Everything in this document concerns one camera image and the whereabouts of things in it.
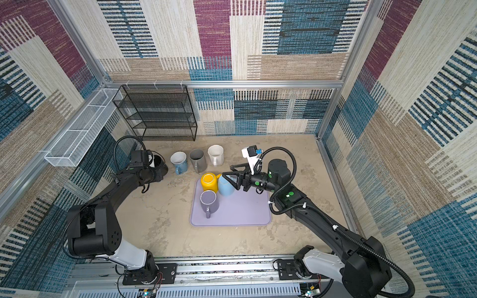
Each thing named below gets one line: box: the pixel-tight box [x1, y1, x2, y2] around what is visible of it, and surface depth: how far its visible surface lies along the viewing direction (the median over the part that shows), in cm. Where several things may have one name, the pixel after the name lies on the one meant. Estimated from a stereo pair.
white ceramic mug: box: [207, 144, 225, 168], surface depth 101 cm
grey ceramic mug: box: [189, 149, 208, 174], surface depth 100 cm
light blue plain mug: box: [218, 175, 236, 198], surface depth 92 cm
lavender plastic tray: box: [190, 176, 273, 227], surface depth 93 cm
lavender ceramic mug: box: [199, 189, 220, 220], surface depth 86 cm
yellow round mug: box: [201, 172, 222, 194], surface depth 92 cm
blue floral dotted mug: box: [170, 151, 189, 176], surface depth 101 cm
